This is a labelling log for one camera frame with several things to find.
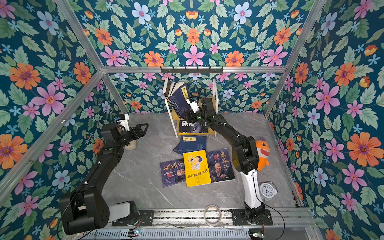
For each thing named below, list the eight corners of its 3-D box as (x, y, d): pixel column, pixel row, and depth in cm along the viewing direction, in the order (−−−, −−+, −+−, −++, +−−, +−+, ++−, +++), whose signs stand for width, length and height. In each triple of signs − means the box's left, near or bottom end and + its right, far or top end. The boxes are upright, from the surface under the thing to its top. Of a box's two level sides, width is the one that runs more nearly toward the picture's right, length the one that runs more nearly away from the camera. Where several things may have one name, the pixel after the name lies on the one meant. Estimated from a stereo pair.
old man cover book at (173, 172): (162, 187, 85) (161, 186, 83) (161, 164, 95) (160, 162, 92) (187, 182, 87) (187, 180, 85) (183, 160, 97) (183, 158, 95)
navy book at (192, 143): (179, 153, 99) (178, 151, 97) (181, 137, 107) (180, 134, 105) (206, 153, 99) (206, 151, 97) (206, 137, 107) (206, 134, 105)
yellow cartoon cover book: (187, 187, 85) (186, 185, 82) (183, 156, 98) (183, 153, 95) (211, 183, 86) (211, 180, 83) (205, 152, 99) (205, 149, 96)
